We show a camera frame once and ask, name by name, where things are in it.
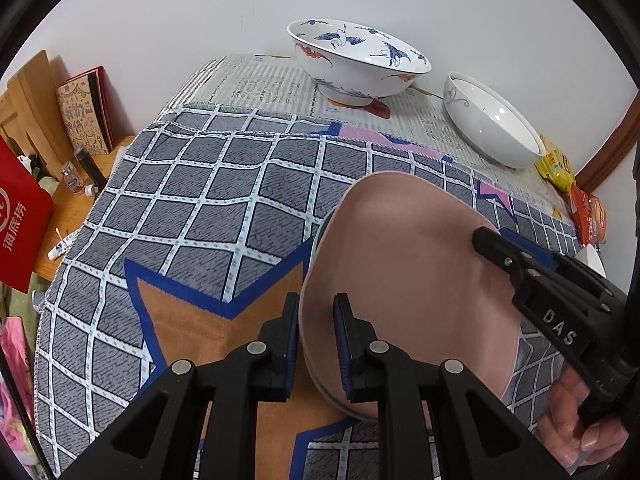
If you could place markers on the white bowl blue crane print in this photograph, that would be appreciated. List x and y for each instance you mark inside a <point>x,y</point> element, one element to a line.
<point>350,72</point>

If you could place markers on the small glass bottle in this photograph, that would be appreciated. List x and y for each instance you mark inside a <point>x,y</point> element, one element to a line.
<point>71,177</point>

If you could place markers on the person's right hand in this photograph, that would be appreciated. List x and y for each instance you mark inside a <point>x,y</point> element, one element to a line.
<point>565,420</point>

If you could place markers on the pink cloth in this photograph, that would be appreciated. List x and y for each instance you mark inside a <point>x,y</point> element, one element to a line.
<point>15,355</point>

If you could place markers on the red chips bag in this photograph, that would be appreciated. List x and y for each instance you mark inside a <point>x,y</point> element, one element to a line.
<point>590,215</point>

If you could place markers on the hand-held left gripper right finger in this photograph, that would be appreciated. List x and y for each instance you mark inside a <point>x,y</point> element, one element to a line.
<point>342,345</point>

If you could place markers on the blue plate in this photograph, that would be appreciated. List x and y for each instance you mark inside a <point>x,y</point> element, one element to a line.
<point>321,234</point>

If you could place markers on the yellow chips bag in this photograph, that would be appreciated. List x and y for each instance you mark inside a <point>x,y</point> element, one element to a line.
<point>555,165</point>

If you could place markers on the wooden side table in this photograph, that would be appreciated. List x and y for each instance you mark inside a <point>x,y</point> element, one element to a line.
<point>65,210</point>

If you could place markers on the small white bottle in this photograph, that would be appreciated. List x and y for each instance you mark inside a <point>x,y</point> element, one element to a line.
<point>91,190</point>

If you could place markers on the grey checked star cloth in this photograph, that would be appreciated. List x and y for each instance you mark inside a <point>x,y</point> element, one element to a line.
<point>200,220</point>

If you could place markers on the green cloth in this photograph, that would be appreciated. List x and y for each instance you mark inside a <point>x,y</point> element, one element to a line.
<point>35,305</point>

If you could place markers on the brown illustrated book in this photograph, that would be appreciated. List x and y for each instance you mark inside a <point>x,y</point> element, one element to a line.
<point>82,115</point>

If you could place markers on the white ointment tube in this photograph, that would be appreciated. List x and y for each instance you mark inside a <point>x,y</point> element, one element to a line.
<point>59,250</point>

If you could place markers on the pink plate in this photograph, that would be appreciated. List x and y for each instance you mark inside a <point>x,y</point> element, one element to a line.
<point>410,270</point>

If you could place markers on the small brown saucer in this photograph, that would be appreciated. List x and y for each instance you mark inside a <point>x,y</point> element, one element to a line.
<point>377,109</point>

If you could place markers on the black tube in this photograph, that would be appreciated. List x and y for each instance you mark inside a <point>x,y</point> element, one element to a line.
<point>90,167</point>

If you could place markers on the brown wooden door frame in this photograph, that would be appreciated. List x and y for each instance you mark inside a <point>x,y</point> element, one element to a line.
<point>612,152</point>

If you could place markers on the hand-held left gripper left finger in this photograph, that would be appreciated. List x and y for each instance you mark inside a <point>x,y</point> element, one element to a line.
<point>291,345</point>

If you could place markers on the red paper bag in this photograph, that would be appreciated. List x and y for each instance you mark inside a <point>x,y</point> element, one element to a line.
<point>20,220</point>

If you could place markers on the large white bowl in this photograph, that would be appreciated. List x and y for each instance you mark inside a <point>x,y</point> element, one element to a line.
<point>465,120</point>

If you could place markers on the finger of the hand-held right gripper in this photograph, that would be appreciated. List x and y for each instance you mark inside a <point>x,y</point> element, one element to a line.
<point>492,250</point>
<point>535,252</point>

